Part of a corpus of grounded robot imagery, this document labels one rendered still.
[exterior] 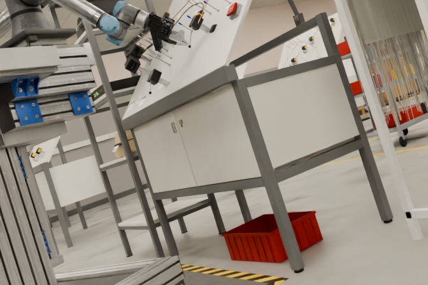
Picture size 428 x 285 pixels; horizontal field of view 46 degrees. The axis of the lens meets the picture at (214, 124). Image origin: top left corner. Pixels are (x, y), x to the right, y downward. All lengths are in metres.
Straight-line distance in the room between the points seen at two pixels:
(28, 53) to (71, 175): 3.67
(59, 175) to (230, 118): 3.41
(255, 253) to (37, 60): 1.31
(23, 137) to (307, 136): 1.13
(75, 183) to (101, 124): 4.92
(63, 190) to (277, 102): 3.53
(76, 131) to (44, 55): 8.26
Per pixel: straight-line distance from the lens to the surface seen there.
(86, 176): 5.39
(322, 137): 2.22
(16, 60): 1.71
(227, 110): 2.11
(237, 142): 2.11
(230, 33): 2.12
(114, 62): 10.62
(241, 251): 2.49
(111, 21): 2.20
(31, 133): 1.96
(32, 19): 1.97
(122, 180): 10.17
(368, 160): 2.39
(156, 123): 2.70
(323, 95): 2.27
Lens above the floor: 0.62
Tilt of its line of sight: 1 degrees up
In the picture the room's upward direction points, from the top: 18 degrees counter-clockwise
